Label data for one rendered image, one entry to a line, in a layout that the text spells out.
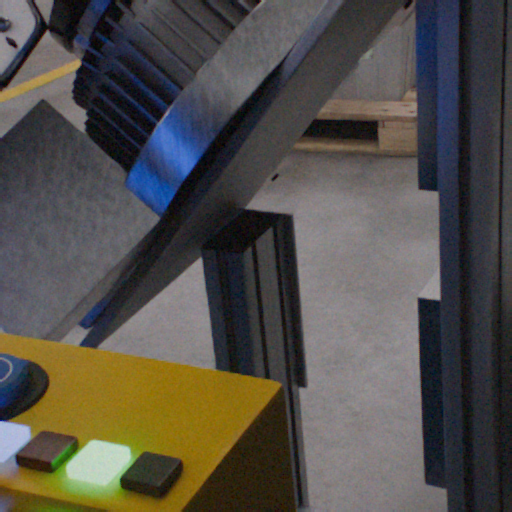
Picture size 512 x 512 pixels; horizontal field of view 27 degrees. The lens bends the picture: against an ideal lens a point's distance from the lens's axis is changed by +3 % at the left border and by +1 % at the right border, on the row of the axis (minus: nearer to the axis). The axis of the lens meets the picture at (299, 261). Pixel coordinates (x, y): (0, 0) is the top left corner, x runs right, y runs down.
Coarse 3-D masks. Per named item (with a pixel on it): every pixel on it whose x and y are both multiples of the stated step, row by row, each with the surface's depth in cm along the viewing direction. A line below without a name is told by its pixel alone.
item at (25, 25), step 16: (0, 0) 94; (16, 0) 93; (16, 16) 92; (32, 16) 90; (16, 32) 91; (32, 32) 89; (0, 48) 92; (16, 48) 91; (0, 64) 92; (16, 64) 90; (0, 80) 91
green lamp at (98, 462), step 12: (96, 444) 43; (108, 444) 43; (84, 456) 42; (96, 456) 42; (108, 456) 42; (120, 456) 42; (72, 468) 42; (84, 468) 42; (96, 468) 42; (108, 468) 42; (120, 468) 42; (96, 480) 42; (108, 480) 42
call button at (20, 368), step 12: (0, 360) 49; (12, 360) 49; (24, 360) 48; (0, 372) 48; (12, 372) 48; (24, 372) 48; (0, 384) 47; (12, 384) 47; (24, 384) 48; (0, 396) 46; (12, 396) 47; (0, 408) 47
